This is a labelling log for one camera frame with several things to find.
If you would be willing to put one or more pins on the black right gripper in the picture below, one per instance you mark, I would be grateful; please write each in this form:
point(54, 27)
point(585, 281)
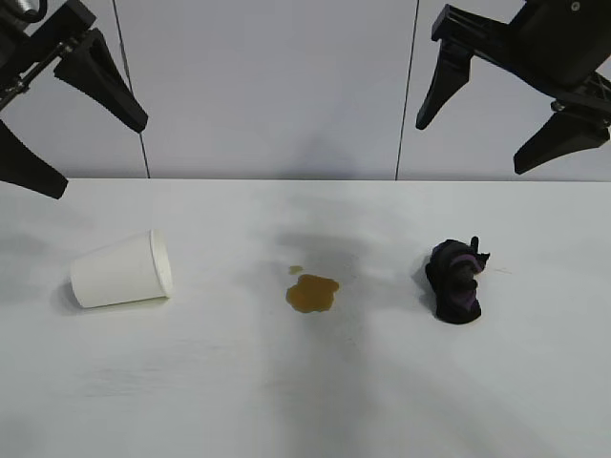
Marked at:
point(554, 43)

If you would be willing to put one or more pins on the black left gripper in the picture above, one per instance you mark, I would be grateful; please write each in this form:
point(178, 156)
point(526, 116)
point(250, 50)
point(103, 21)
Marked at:
point(28, 52)

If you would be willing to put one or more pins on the white paper cup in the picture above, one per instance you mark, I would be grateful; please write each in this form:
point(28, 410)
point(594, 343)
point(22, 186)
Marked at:
point(119, 269)

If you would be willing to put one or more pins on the black purple cloth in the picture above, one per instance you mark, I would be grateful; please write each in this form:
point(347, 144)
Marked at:
point(453, 286)

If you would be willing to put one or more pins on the small brown liquid drop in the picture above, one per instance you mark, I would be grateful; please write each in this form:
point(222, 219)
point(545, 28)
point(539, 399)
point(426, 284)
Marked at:
point(296, 270)

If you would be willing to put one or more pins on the brown liquid puddle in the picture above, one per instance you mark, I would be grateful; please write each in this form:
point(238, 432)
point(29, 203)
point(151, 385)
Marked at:
point(312, 294)

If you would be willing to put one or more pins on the thin black wall strip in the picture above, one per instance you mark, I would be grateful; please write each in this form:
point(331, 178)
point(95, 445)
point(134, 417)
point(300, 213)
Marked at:
point(133, 105)
point(406, 95)

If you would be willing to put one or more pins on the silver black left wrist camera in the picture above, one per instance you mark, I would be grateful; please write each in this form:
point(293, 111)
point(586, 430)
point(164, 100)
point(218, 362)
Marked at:
point(10, 5)

